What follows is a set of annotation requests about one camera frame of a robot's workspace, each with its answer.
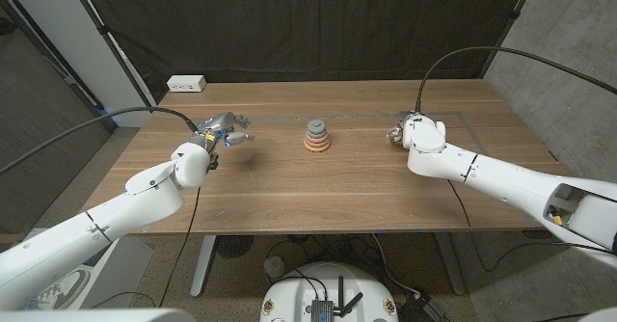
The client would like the grey table leg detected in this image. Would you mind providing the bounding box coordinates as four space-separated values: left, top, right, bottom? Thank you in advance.
433 232 467 297

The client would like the grey round floor object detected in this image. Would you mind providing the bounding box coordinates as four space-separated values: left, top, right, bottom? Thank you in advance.
263 255 286 279

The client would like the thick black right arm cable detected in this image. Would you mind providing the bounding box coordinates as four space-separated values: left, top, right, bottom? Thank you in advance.
415 45 617 115

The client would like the white sneaker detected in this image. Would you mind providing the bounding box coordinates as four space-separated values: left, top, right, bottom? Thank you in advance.
26 269 92 311

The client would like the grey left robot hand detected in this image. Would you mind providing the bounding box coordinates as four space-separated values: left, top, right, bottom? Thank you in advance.
188 111 255 152

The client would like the white robot torso base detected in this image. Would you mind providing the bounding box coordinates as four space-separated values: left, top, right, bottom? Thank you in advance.
259 262 400 322

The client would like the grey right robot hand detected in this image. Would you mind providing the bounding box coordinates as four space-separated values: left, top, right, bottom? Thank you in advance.
386 111 423 145

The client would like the black backdrop stand pole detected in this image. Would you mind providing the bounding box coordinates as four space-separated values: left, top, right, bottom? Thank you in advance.
65 0 158 111
479 0 541 80

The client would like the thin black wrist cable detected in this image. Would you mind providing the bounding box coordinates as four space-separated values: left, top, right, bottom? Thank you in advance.
91 186 202 309
446 179 613 273

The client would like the black backdrop curtain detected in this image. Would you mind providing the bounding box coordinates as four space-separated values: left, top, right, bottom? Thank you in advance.
74 0 536 102

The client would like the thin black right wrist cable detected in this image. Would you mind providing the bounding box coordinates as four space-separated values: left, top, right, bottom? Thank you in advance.
446 179 613 273

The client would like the black power adapter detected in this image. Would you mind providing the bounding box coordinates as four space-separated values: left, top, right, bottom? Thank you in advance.
397 292 444 322

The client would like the grey antenna radio box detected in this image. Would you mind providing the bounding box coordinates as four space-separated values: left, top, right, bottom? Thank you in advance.
308 276 365 322

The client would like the white table leg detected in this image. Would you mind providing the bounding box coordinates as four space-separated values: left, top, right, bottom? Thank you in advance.
190 234 218 298

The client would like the small black floor fan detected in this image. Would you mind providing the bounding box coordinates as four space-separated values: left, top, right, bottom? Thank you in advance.
215 234 255 259

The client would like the thin black left wrist cable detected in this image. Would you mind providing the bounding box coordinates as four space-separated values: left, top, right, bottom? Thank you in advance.
91 186 202 309

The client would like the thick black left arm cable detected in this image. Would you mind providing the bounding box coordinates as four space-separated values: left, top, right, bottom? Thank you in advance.
0 106 200 176

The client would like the white floor platform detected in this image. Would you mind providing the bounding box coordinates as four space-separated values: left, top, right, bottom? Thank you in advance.
18 228 155 311

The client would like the white power strip box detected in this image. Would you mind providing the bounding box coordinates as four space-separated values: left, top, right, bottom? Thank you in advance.
166 74 207 94

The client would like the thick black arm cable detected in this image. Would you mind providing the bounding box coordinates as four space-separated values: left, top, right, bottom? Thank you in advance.
0 106 200 176
415 45 617 115

